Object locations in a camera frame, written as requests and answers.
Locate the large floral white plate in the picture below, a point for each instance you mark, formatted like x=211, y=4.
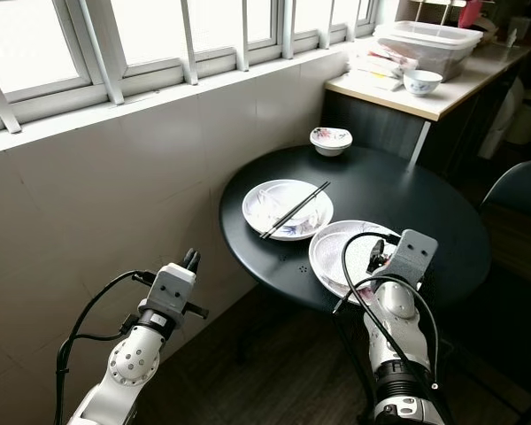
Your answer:
x=336, y=252

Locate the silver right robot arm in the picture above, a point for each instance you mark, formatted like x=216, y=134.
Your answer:
x=394, y=319

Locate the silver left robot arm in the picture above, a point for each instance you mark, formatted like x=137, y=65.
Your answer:
x=133, y=363

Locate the black round table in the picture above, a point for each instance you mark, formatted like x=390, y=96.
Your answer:
x=389, y=190

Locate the white plate faint print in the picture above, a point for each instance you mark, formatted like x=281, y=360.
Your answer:
x=274, y=199

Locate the small floral white bowl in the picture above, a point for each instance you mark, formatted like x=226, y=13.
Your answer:
x=330, y=142

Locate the dark chair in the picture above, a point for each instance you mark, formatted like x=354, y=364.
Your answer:
x=522, y=186

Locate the light-topped dark cabinet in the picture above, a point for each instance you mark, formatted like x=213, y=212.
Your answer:
x=434, y=102

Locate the white flat packet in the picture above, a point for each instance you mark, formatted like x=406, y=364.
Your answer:
x=373, y=81

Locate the blue patterned white bowl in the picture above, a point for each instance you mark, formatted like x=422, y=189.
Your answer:
x=422, y=82

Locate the white plastic bag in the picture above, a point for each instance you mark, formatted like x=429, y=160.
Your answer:
x=497, y=119

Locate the white red printed packet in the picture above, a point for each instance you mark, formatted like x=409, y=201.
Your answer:
x=385, y=62

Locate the clear plastic storage container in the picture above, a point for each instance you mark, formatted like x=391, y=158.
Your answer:
x=429, y=49

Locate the white framed window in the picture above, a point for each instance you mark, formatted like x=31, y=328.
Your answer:
x=99, y=53

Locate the pink cloth item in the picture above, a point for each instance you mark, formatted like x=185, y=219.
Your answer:
x=469, y=14

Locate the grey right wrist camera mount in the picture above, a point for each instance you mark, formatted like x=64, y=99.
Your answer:
x=414, y=257

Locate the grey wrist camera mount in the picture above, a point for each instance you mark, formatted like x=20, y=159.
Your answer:
x=170, y=292
x=414, y=257

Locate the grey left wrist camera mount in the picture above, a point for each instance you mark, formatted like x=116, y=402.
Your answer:
x=170, y=292

